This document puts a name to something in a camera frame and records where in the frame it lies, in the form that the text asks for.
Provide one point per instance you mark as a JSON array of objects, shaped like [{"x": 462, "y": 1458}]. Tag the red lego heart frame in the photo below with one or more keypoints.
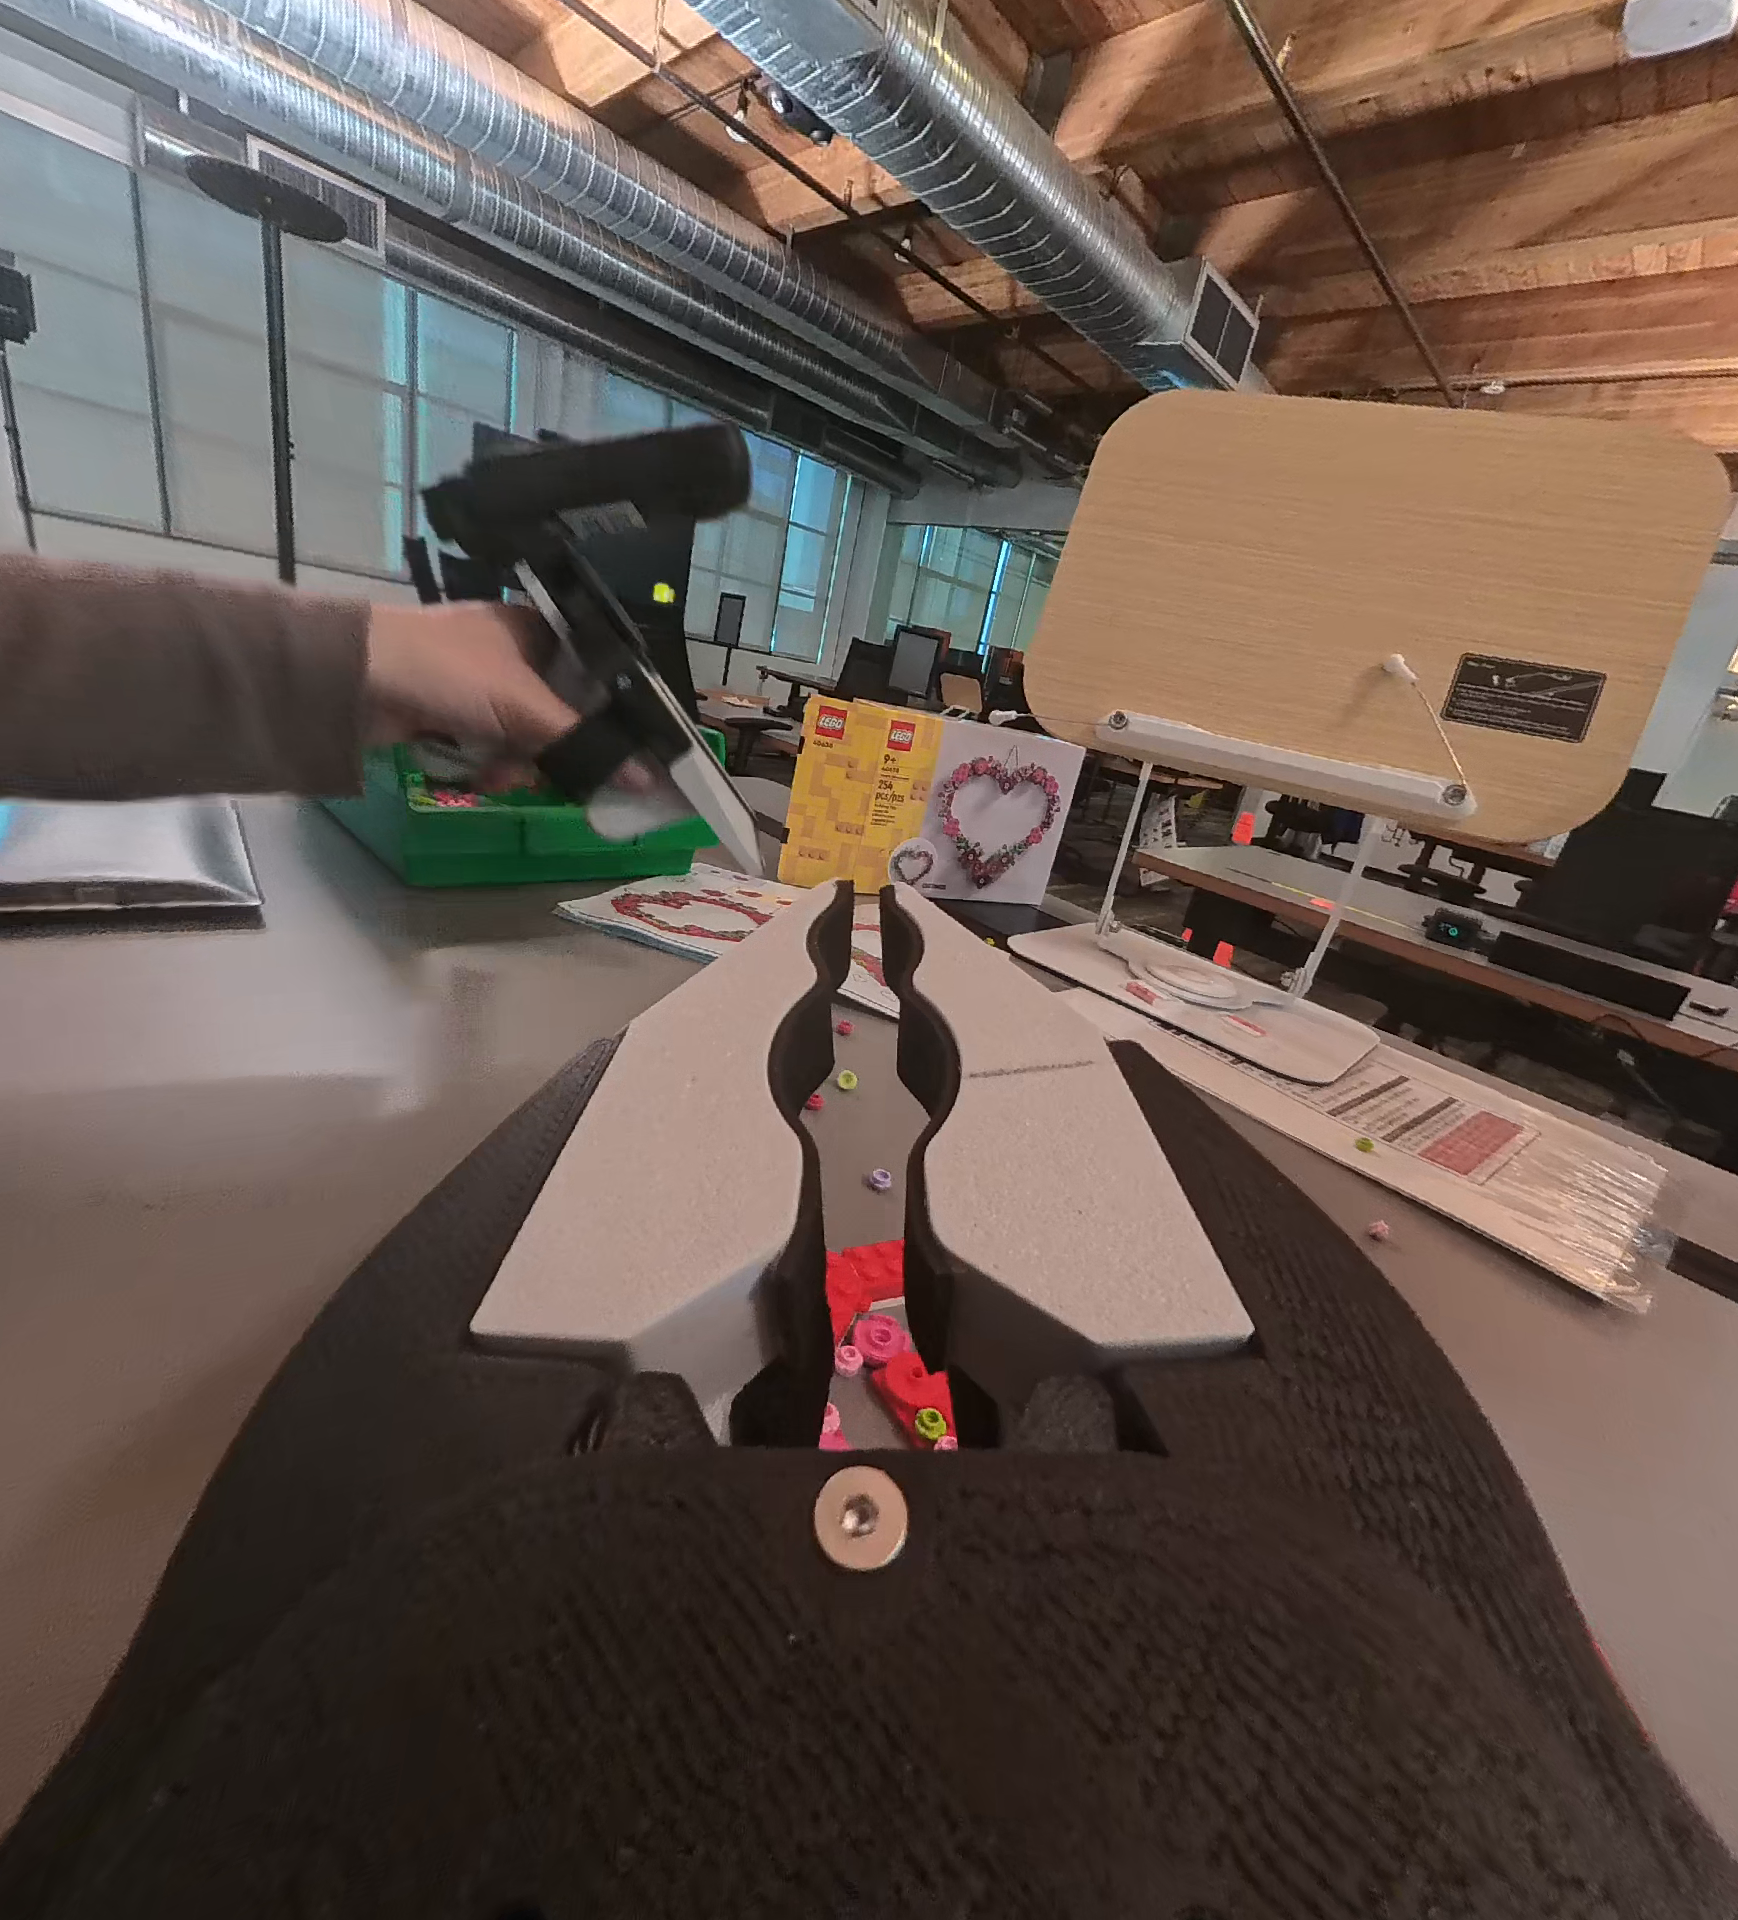
[{"x": 858, "y": 1283}]

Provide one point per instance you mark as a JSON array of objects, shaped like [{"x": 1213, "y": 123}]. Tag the person's left forearm brown sleeve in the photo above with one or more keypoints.
[{"x": 121, "y": 675}]

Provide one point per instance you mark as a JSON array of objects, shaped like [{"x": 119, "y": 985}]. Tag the white ceiling device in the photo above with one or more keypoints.
[{"x": 1687, "y": 22}]

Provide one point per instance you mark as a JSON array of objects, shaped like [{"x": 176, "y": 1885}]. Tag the silver foil pouch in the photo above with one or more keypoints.
[{"x": 76, "y": 862}]

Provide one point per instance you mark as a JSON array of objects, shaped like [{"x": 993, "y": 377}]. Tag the plastic wrapped paper sheet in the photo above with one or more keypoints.
[{"x": 1471, "y": 1155}]

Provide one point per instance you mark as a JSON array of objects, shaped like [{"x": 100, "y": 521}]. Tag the wooden book stand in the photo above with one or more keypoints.
[{"x": 1350, "y": 569}]

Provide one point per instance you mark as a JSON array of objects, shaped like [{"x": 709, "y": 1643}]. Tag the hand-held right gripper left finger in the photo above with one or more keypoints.
[{"x": 661, "y": 1170}]

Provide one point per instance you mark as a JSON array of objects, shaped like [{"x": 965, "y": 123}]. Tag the black floor lamp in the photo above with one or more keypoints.
[{"x": 278, "y": 299}]

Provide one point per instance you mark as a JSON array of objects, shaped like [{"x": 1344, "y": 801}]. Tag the spiral air duct with vent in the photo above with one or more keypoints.
[{"x": 990, "y": 151}]

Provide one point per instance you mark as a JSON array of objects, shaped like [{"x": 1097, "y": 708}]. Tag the heap of loose lego pieces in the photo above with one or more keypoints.
[{"x": 443, "y": 791}]

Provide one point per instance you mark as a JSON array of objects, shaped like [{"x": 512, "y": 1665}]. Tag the long background desk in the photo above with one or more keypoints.
[{"x": 1561, "y": 975}]

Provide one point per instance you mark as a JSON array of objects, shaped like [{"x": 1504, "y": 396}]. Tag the small digital clock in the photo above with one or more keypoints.
[{"x": 1454, "y": 926}]

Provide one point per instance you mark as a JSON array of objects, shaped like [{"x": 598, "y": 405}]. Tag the yellow lego set box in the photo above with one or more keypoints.
[{"x": 855, "y": 795}]

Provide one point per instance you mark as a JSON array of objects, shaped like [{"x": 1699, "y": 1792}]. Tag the green plastic bin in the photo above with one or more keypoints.
[{"x": 510, "y": 846}]

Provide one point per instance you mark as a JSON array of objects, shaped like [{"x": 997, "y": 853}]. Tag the person's left hand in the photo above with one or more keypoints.
[{"x": 458, "y": 675}]

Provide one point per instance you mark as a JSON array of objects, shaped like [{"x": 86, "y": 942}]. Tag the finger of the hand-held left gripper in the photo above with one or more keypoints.
[{"x": 713, "y": 801}]

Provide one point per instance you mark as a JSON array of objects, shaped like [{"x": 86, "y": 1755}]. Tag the spiral metal air duct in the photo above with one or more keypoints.
[{"x": 481, "y": 164}]

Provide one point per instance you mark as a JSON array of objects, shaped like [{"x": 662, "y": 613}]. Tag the black panel yellow sticker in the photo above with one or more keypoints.
[{"x": 661, "y": 630}]

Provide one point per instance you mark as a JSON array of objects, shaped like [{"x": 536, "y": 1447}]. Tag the lego instruction booklet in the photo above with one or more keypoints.
[{"x": 675, "y": 914}]

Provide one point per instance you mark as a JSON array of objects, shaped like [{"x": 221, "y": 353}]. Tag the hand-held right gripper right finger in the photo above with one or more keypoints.
[{"x": 1066, "y": 1184}]

